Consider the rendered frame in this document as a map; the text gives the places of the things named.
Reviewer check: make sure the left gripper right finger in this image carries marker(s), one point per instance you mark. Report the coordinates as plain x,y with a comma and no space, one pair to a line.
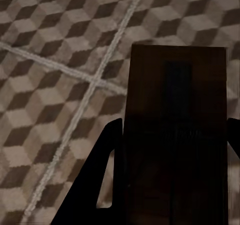
233,134

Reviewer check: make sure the mousetrap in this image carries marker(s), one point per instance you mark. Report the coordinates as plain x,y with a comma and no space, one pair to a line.
175,148

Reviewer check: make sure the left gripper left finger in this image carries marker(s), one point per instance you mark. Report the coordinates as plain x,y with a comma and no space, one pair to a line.
79,205

